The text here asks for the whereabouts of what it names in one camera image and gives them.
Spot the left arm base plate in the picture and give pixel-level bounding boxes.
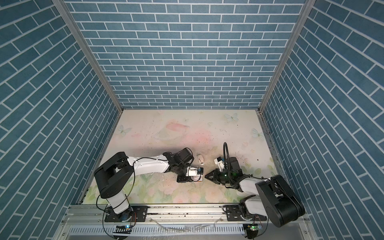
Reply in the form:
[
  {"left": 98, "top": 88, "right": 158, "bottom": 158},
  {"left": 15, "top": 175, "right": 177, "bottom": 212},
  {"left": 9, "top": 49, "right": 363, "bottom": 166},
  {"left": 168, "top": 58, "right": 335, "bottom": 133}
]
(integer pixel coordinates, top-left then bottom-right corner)
[{"left": 104, "top": 206, "right": 149, "bottom": 223}]

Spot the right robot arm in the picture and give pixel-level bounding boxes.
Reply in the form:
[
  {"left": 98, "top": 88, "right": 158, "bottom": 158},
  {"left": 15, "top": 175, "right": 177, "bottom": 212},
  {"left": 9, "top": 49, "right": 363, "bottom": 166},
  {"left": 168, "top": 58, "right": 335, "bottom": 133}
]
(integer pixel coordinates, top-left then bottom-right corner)
[{"left": 205, "top": 157, "right": 305, "bottom": 228}]

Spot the red staple box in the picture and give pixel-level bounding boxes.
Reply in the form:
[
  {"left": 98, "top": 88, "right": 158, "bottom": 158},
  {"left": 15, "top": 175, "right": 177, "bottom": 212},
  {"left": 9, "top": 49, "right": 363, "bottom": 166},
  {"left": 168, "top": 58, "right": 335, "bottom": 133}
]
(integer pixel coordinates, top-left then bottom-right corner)
[{"left": 192, "top": 175, "right": 203, "bottom": 182}]

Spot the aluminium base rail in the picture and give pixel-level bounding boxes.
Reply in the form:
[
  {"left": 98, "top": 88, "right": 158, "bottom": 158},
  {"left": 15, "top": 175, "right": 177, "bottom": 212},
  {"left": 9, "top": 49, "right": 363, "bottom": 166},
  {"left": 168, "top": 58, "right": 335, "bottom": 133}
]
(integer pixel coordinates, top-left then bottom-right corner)
[{"left": 59, "top": 203, "right": 313, "bottom": 233}]

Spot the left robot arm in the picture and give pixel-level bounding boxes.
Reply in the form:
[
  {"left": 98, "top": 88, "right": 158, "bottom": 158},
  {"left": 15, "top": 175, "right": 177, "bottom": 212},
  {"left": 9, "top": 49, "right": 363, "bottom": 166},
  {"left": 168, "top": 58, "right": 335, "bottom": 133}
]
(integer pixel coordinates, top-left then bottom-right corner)
[{"left": 94, "top": 148, "right": 194, "bottom": 215}]

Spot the pink white mini stapler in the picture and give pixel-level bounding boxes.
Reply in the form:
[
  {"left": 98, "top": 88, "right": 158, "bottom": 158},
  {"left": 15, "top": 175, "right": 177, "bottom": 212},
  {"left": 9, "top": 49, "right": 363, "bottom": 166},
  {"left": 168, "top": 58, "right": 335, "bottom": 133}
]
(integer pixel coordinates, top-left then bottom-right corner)
[{"left": 197, "top": 154, "right": 205, "bottom": 165}]

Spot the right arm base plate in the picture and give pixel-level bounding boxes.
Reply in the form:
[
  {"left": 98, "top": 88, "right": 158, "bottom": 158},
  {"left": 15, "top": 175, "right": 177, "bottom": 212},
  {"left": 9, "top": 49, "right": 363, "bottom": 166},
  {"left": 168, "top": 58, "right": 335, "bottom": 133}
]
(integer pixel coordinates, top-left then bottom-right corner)
[{"left": 222, "top": 204, "right": 267, "bottom": 222}]

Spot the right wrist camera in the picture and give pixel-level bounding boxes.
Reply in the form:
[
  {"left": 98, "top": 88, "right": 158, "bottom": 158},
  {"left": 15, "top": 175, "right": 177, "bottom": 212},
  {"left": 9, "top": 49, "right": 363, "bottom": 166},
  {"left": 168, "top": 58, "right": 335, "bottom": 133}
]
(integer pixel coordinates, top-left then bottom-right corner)
[{"left": 214, "top": 157, "right": 226, "bottom": 172}]

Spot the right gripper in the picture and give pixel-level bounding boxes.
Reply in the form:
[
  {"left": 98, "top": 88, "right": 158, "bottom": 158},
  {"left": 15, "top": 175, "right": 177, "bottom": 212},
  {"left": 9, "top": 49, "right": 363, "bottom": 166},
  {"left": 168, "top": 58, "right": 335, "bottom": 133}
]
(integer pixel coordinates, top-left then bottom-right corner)
[{"left": 204, "top": 168, "right": 234, "bottom": 185}]

